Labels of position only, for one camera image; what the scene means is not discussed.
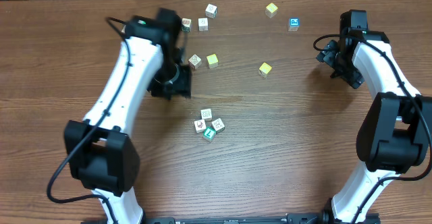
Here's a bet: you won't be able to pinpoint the blue block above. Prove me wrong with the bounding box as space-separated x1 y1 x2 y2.
200 109 213 121
288 18 300 32

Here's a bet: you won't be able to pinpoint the acorn wooden block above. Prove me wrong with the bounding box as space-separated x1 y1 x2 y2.
194 119 207 133

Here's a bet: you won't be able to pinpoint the green top block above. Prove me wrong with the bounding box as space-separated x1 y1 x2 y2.
202 127 217 142

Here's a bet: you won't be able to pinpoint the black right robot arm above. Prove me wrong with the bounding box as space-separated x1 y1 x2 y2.
311 9 431 223

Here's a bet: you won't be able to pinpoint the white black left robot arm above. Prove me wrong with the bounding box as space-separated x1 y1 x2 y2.
54 8 192 223

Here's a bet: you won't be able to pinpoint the white block red sides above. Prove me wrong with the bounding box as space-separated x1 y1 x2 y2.
188 54 202 70

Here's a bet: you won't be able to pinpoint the yellow top block centre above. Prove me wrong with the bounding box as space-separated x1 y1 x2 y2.
207 54 219 69

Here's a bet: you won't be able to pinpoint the yellow block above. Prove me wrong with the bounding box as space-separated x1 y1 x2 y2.
259 62 272 78
207 54 219 69
265 3 278 18

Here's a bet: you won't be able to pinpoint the blue top block right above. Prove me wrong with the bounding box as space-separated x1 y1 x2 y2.
288 18 300 32

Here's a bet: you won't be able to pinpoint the green sided block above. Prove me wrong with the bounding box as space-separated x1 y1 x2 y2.
182 18 192 32

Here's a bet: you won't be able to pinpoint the yellow block lower right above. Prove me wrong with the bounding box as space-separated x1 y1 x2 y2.
259 62 272 78

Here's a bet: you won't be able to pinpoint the white block top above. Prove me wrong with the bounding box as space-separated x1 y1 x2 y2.
205 4 217 19

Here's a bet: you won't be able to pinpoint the yellow block top right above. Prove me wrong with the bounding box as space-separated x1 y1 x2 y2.
265 3 278 18

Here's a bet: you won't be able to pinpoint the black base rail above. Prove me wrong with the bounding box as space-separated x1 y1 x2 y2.
80 213 382 224

